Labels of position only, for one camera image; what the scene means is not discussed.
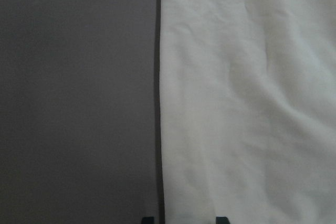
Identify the cream long-sleeve printed shirt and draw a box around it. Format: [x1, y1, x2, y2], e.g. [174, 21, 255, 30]
[160, 0, 335, 223]

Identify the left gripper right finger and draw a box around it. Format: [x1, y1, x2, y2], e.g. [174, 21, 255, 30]
[216, 216, 229, 224]

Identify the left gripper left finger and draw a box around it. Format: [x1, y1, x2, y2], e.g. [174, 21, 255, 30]
[141, 216, 155, 224]

